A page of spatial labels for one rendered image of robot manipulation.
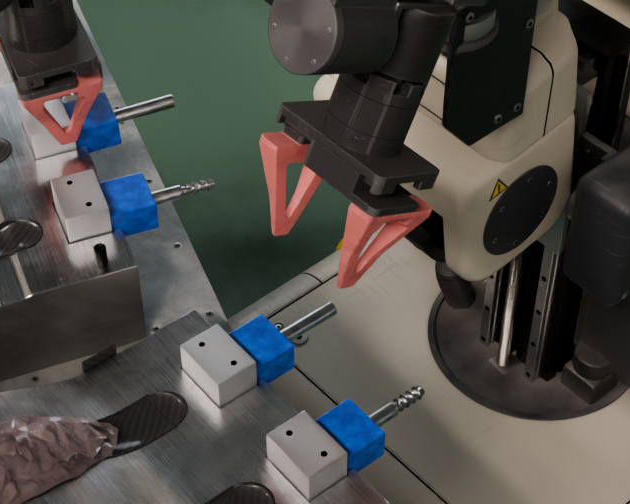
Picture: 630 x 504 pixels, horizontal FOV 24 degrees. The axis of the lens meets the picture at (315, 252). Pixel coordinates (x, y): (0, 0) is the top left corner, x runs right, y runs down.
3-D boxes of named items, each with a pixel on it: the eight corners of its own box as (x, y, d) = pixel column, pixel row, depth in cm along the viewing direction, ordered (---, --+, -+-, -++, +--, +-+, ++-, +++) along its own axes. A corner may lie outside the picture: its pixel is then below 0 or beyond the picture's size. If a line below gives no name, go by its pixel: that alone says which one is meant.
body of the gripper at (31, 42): (22, 96, 116) (6, 22, 111) (-8, 24, 123) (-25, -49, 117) (101, 75, 118) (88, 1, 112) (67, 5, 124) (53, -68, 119)
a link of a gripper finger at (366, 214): (333, 311, 97) (383, 191, 93) (264, 254, 101) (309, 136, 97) (397, 298, 102) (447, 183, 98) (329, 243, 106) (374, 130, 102)
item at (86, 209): (206, 187, 126) (202, 140, 122) (224, 225, 123) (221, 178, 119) (58, 225, 123) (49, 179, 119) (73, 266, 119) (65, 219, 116)
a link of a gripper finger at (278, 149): (292, 277, 99) (339, 158, 95) (225, 222, 103) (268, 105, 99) (357, 266, 104) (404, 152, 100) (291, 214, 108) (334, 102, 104)
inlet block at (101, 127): (168, 106, 133) (161, 60, 129) (185, 140, 129) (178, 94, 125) (28, 146, 130) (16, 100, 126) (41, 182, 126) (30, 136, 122)
